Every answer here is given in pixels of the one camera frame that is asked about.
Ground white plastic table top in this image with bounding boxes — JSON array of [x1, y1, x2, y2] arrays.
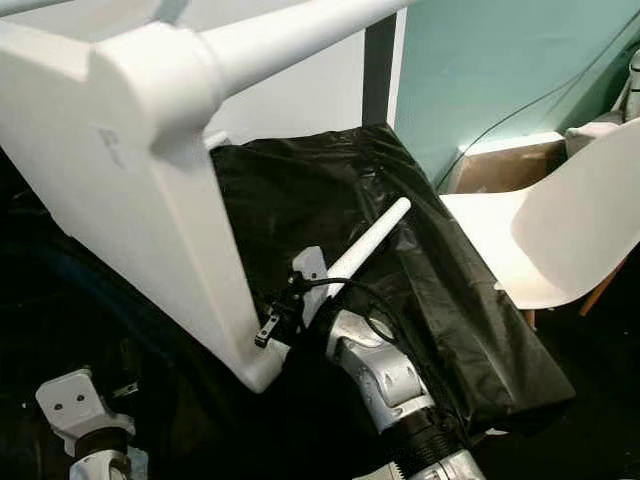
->
[[0, 8, 291, 394]]

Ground black table cloth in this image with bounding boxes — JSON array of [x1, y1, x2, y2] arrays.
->
[[0, 120, 576, 480]]

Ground large white backdrop panel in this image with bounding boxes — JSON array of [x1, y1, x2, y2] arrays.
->
[[50, 0, 366, 146]]

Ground crumpled grey tape piece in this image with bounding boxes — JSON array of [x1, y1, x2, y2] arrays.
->
[[125, 448, 149, 480]]

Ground white shell chair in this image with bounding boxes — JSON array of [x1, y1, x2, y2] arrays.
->
[[440, 115, 640, 311]]

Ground white bag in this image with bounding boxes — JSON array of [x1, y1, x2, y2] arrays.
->
[[565, 110, 640, 151]]

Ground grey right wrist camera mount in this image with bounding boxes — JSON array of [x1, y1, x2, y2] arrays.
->
[[292, 245, 331, 326]]

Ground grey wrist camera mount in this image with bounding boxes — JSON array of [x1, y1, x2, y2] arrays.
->
[[35, 368, 136, 446], [292, 245, 331, 326]]

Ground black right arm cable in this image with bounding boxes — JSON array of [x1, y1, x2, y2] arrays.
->
[[295, 277, 421, 341]]

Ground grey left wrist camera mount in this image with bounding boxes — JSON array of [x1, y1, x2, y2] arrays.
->
[[35, 368, 136, 446]]

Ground thin black wall cable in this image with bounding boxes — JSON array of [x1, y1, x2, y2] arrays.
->
[[435, 20, 640, 191]]

